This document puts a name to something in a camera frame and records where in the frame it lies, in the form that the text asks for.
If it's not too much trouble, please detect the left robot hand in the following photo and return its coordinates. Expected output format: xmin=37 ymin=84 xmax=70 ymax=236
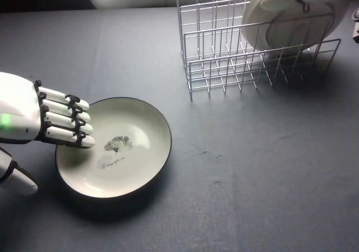
xmin=0 ymin=72 xmax=96 ymax=196

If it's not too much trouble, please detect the white wire dish rack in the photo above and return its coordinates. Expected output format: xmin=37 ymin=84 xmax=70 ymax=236
xmin=176 ymin=0 xmax=342 ymax=100

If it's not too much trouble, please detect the white plate with dark rim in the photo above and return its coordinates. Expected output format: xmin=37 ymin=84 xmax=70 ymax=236
xmin=241 ymin=0 xmax=351 ymax=52
xmin=55 ymin=96 xmax=172 ymax=199

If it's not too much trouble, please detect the grey table cloth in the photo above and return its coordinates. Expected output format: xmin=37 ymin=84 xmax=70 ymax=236
xmin=0 ymin=6 xmax=359 ymax=252

